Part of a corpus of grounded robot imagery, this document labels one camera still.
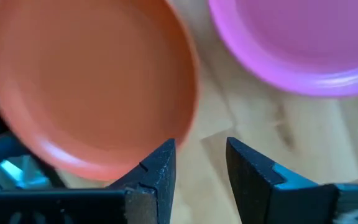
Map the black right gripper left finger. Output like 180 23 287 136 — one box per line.
104 138 177 224

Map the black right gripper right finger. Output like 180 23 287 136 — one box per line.
226 136 341 224

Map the purple plate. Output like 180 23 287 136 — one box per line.
208 0 358 98

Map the orange plate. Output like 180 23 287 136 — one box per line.
0 0 201 183

